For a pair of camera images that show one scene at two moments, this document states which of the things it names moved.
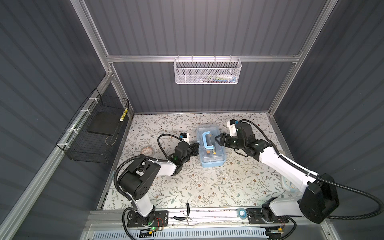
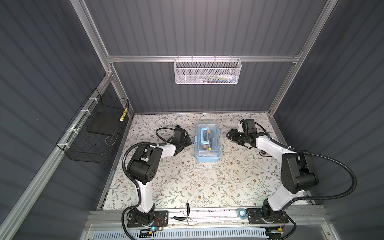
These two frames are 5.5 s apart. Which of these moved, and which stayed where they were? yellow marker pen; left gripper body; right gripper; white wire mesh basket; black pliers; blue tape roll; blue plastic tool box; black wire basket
Moved: blue plastic tool box; right gripper; left gripper body
Stayed: white wire mesh basket; black wire basket; black pliers; yellow marker pen; blue tape roll
